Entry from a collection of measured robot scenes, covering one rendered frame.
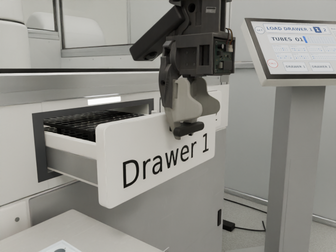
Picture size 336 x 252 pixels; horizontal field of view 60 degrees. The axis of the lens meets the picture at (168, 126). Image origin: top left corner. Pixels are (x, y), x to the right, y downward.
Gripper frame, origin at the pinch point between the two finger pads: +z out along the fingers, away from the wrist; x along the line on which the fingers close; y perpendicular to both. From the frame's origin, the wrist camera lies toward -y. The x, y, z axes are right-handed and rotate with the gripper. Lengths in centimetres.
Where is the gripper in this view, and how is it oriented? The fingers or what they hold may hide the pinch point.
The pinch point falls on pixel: (180, 128)
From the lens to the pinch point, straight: 46.3
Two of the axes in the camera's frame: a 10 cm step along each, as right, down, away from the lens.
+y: 8.0, 1.1, -5.9
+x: 6.0, -1.6, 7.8
